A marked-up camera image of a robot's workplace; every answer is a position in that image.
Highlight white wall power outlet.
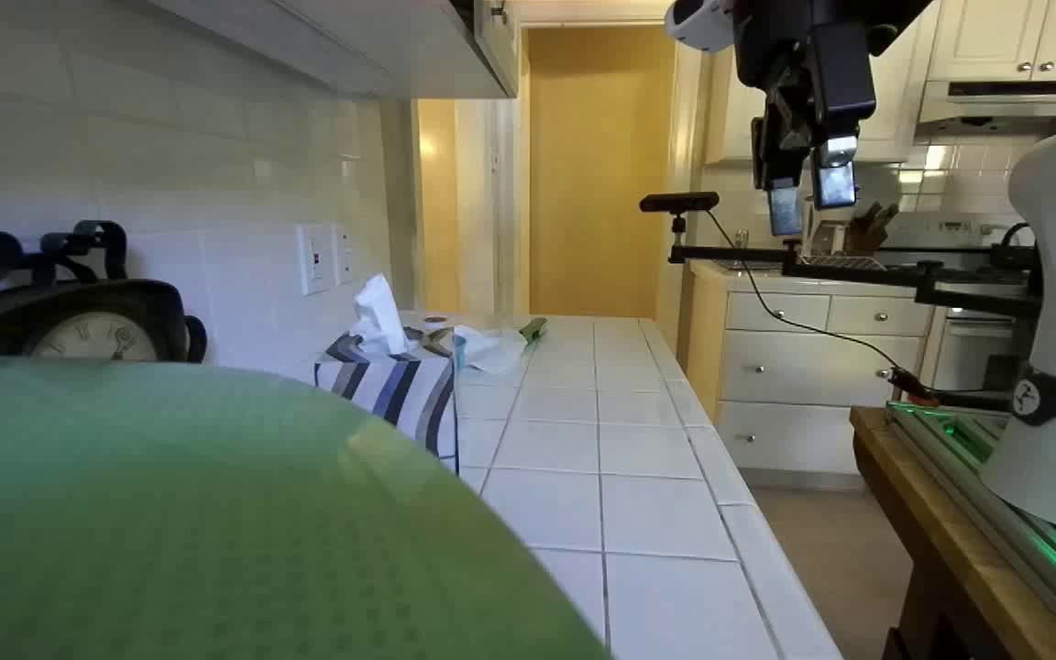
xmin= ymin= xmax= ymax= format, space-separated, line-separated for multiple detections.
xmin=296 ymin=223 xmax=337 ymax=297

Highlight white lower kitchen cabinets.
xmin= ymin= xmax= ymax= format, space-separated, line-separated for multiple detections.
xmin=677 ymin=261 xmax=1033 ymax=493

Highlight black camera on stand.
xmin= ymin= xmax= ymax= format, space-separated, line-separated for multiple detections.
xmin=638 ymin=190 xmax=720 ymax=264

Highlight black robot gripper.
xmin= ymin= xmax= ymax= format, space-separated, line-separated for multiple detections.
xmin=735 ymin=0 xmax=930 ymax=240

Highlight white range hood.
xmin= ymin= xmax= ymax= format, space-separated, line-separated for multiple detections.
xmin=922 ymin=81 xmax=1056 ymax=125

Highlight black cable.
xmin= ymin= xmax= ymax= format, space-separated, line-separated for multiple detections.
xmin=702 ymin=206 xmax=930 ymax=401

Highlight blue white striped tissue box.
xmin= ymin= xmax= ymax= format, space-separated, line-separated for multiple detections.
xmin=312 ymin=277 xmax=463 ymax=470

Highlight white paper towel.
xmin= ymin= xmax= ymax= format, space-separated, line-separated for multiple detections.
xmin=456 ymin=325 xmax=528 ymax=376

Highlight wooden table with green rail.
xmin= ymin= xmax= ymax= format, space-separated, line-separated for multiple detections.
xmin=852 ymin=401 xmax=1056 ymax=660

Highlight green round foreground object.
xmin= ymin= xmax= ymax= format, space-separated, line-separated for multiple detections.
xmin=0 ymin=358 xmax=610 ymax=660

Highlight green BIC utility lighter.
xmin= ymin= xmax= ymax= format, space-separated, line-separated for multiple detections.
xmin=522 ymin=318 xmax=546 ymax=345

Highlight white upper wall cabinet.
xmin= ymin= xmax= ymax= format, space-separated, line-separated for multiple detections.
xmin=152 ymin=0 xmax=518 ymax=99

